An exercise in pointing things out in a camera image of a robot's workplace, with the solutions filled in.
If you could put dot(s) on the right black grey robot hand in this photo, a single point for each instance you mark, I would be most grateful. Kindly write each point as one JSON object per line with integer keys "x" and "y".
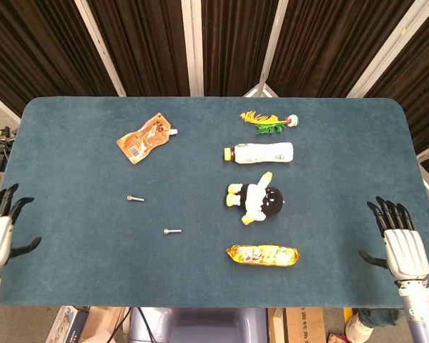
{"x": 404, "y": 250}

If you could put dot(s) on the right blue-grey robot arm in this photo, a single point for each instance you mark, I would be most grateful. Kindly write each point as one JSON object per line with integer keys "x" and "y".
{"x": 418, "y": 311}

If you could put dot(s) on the dark teal trouser leg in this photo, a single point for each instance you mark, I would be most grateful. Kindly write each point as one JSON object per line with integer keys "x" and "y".
{"x": 379, "y": 316}

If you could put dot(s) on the white sneaker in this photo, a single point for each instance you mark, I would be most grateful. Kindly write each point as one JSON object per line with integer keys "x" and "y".
{"x": 357, "y": 328}

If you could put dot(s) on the teal felt table cloth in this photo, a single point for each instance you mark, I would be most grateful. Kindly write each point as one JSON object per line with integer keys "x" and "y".
{"x": 93, "y": 257}

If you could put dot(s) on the printed white blue box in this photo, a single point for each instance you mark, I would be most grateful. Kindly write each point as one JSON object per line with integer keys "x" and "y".
{"x": 68, "y": 325}

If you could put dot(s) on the brown cardboard box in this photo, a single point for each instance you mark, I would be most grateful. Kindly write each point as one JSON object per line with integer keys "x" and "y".
{"x": 304, "y": 325}

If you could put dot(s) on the light wooden board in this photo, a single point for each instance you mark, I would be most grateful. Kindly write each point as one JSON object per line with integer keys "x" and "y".
{"x": 103, "y": 318}

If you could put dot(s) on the golden foil snack package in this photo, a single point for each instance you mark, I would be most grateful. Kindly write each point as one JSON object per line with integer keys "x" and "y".
{"x": 262, "y": 255}

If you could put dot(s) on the narrow wooden plank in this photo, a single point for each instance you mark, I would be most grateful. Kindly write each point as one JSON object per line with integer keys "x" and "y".
{"x": 277, "y": 325}

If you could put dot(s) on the black white plush doll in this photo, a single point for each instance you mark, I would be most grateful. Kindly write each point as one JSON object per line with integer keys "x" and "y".
{"x": 255, "y": 198}

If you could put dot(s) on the yellow green feather shuttlecock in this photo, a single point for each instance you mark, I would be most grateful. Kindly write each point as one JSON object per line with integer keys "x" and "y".
{"x": 291, "y": 120}

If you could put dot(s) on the white bottle with yellow cap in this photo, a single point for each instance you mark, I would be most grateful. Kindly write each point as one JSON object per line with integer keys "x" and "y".
{"x": 261, "y": 153}

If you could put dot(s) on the orange spout drink pouch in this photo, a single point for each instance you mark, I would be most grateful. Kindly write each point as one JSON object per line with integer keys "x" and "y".
{"x": 143, "y": 141}

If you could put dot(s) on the grey robot torso base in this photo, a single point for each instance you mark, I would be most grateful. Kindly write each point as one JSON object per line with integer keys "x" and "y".
{"x": 200, "y": 328}

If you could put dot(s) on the dark brown pleated curtain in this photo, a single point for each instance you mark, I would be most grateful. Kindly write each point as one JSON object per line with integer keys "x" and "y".
{"x": 236, "y": 43}

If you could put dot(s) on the white frame post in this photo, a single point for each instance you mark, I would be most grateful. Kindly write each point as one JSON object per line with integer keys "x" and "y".
{"x": 100, "y": 50}
{"x": 192, "y": 46}
{"x": 272, "y": 46}
{"x": 389, "y": 46}

